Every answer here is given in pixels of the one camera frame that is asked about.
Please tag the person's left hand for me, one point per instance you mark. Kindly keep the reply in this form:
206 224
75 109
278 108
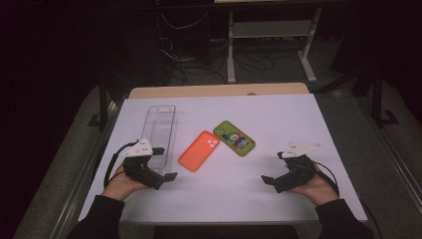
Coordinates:
117 186

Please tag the black metal stand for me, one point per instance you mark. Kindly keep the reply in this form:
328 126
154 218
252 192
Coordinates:
378 99
103 106

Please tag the person's right hand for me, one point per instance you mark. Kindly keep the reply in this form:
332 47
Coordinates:
318 189

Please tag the light wooden table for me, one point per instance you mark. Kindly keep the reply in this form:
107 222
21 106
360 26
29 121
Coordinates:
215 90

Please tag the white metal desk frame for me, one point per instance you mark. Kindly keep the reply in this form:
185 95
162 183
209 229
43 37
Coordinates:
270 29

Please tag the green cartoon phone case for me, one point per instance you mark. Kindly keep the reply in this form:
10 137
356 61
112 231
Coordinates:
234 137

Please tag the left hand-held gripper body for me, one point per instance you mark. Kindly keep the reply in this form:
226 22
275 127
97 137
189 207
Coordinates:
139 167

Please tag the clear plastic rack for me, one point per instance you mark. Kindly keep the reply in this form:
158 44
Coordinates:
161 127

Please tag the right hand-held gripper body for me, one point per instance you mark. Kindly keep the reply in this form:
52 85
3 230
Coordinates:
297 171

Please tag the orange phone case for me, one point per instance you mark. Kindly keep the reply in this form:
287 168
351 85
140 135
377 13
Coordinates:
198 151

